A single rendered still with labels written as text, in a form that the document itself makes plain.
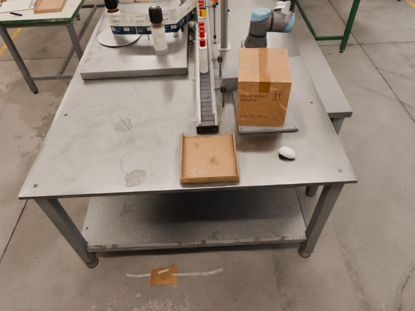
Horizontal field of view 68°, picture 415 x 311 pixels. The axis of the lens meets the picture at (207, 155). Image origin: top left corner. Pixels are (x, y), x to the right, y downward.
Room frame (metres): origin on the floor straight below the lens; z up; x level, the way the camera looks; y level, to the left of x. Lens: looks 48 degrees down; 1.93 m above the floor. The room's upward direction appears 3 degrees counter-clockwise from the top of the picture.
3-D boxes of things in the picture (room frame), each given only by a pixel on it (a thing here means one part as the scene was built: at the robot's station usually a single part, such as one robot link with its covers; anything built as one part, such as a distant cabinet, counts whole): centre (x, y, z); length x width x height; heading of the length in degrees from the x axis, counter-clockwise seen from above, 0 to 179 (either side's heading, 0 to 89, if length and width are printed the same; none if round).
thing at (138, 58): (2.12, 0.43, 0.86); 0.80 x 0.67 x 0.05; 0
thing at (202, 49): (1.66, -0.01, 0.98); 0.05 x 0.05 x 0.20
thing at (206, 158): (0.99, -0.01, 0.85); 0.30 x 0.26 x 0.04; 0
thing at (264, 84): (1.32, -0.30, 0.99); 0.30 x 0.24 x 0.27; 173
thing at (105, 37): (2.17, 0.59, 0.89); 0.31 x 0.31 x 0.01
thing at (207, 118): (1.99, -0.01, 0.86); 1.65 x 0.08 x 0.04; 0
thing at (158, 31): (1.92, 0.27, 1.03); 0.09 x 0.09 x 0.30
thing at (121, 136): (1.87, 0.09, 0.82); 2.10 x 1.50 x 0.02; 0
